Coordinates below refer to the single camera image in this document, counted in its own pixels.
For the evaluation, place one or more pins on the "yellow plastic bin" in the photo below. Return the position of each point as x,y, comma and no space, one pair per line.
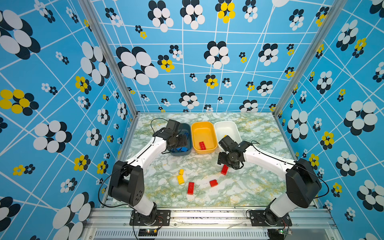
204,132

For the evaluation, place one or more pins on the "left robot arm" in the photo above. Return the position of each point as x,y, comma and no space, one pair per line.
127,183

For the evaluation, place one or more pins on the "left corner aluminium post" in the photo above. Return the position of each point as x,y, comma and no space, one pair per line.
101,39

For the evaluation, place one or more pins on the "small red lego brick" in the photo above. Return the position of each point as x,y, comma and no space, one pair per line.
213,183

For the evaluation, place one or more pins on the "long red lego brick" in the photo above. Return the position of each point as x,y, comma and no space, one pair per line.
191,187

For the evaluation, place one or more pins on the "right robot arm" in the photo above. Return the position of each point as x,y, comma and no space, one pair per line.
302,184

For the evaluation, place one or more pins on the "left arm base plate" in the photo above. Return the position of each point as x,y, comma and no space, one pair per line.
159,218

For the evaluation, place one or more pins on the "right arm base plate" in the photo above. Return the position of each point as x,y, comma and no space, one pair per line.
260,218

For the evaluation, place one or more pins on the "yellow lego brick long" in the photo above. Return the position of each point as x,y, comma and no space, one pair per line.
180,179

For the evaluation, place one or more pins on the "corner aluminium post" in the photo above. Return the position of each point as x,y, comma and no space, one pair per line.
101,39
323,31

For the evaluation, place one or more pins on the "right corner aluminium post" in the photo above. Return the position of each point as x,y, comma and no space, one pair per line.
323,31

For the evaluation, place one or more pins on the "aluminium front rail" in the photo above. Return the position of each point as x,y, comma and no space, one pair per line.
212,224

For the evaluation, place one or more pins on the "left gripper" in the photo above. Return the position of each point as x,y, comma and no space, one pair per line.
183,141

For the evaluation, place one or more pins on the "white plastic bin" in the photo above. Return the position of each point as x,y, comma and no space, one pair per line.
227,128

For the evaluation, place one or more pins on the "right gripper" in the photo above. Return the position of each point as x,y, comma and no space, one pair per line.
220,160

